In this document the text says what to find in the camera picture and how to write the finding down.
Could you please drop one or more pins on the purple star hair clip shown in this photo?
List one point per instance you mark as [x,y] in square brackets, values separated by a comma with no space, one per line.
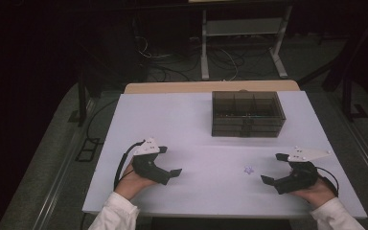
[248,170]

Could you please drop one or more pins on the white table cover board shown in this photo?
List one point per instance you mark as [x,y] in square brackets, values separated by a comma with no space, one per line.
[172,121]

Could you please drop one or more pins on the black metal stand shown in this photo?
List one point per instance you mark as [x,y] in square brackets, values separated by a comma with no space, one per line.
[348,96]
[83,96]

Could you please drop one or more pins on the person's right hand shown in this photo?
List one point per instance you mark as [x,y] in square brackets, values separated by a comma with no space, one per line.
[317,195]

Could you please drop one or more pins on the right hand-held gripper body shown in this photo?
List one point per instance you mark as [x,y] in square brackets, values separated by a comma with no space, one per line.
[300,179]

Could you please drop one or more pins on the grey metal table frame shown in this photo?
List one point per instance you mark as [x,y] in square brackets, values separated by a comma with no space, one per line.
[242,27]

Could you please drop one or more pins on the dark transparent drawer box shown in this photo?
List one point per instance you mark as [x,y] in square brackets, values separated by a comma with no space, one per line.
[247,113]

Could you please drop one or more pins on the person's left hand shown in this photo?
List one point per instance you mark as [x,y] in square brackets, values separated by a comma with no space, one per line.
[131,183]

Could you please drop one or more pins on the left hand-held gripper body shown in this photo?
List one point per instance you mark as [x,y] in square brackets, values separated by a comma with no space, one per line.
[147,164]

